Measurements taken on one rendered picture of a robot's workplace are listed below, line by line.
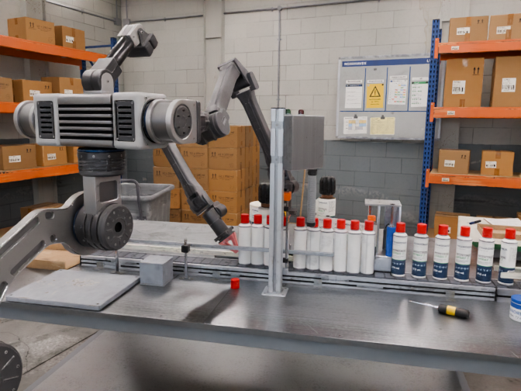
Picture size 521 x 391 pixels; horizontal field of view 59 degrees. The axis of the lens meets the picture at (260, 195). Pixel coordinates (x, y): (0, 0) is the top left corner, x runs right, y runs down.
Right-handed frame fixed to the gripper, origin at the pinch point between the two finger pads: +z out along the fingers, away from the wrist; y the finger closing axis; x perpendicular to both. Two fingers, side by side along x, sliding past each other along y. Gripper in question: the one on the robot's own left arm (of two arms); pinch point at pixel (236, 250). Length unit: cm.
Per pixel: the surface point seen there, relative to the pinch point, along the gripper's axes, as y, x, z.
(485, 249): -4, -78, 51
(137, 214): 187, 126, -61
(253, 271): -5.8, -2.5, 10.2
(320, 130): -7, -56, -18
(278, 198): -17.2, -31.2, -7.7
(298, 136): -17, -49, -21
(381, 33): 440, -156, -82
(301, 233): -2.9, -26.6, 9.1
